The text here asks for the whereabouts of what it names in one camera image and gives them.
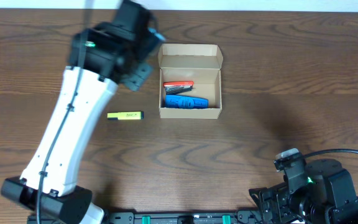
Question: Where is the yellow highlighter pen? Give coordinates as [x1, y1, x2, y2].
[107, 111, 144, 120]

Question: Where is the brown cardboard box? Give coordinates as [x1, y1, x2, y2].
[158, 44, 223, 119]

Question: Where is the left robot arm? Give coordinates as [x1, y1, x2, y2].
[1, 22, 165, 223]

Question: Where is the green clamp right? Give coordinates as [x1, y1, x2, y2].
[222, 215, 231, 224]

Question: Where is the green clamp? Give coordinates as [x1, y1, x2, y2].
[142, 216, 151, 224]
[222, 215, 231, 224]

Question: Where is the green clamp left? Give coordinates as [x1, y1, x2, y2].
[142, 216, 151, 224]

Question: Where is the black aluminium mounting rail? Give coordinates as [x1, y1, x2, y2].
[26, 210, 260, 224]

